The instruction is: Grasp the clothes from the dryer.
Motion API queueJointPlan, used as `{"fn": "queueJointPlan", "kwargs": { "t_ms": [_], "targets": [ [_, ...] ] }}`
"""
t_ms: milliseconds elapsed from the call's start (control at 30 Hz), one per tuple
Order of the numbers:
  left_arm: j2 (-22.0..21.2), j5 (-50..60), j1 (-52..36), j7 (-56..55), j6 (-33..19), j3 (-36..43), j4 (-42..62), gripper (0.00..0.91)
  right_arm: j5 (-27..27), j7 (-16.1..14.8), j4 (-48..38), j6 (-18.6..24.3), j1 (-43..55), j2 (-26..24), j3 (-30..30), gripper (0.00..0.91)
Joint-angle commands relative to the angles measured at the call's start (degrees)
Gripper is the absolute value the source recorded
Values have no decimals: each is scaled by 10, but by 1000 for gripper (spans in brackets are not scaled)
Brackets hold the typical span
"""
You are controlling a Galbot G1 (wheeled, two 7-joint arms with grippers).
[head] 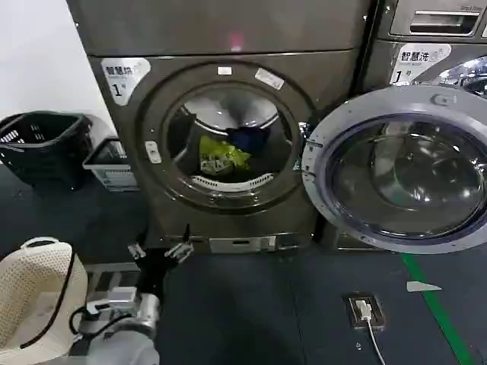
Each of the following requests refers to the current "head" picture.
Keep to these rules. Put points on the yellow-green garment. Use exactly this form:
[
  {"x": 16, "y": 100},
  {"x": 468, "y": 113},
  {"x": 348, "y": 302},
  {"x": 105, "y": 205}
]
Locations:
[{"x": 222, "y": 154}]

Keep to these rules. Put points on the grey dryer with drawer panel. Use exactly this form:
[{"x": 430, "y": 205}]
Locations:
[{"x": 426, "y": 49}]

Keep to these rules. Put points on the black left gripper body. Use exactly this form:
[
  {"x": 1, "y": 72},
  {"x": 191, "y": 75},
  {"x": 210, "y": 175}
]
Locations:
[{"x": 152, "y": 272}]

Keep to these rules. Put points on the metal floor socket box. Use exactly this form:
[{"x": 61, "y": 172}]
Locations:
[{"x": 363, "y": 310}]

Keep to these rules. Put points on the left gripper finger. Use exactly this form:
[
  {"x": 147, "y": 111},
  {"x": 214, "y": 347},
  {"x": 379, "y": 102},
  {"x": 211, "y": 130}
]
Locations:
[
  {"x": 135, "y": 251},
  {"x": 182, "y": 251}
]

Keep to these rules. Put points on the grey rimmed plastic basket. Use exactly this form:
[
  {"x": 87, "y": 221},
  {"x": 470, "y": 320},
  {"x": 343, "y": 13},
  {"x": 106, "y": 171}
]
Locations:
[{"x": 110, "y": 167}]

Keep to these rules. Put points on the round glass dryer door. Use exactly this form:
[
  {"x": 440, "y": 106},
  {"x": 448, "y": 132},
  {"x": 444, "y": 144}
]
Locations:
[{"x": 403, "y": 171}]

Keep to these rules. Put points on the dark blue garment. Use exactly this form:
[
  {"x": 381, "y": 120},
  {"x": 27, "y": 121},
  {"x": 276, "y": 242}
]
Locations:
[{"x": 247, "y": 137}]

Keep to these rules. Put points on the black plastic laundry basket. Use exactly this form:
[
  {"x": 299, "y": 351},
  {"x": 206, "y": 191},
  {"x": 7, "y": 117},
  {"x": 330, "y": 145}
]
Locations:
[{"x": 42, "y": 152}]

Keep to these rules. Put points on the grey dryer with open drum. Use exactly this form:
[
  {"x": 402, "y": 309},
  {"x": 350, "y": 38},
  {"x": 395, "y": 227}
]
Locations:
[{"x": 236, "y": 45}]

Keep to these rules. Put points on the green floor tape strip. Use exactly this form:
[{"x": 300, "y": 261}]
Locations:
[{"x": 433, "y": 304}]

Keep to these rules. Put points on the white paper scrap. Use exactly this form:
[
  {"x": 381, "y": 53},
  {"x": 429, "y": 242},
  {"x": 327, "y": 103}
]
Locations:
[{"x": 422, "y": 286}]

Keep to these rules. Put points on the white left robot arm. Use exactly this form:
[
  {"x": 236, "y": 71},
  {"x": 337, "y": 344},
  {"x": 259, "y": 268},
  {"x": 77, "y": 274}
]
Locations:
[{"x": 125, "y": 342}]

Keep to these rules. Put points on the cream perforated laundry basket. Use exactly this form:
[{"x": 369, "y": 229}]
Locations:
[{"x": 30, "y": 289}]

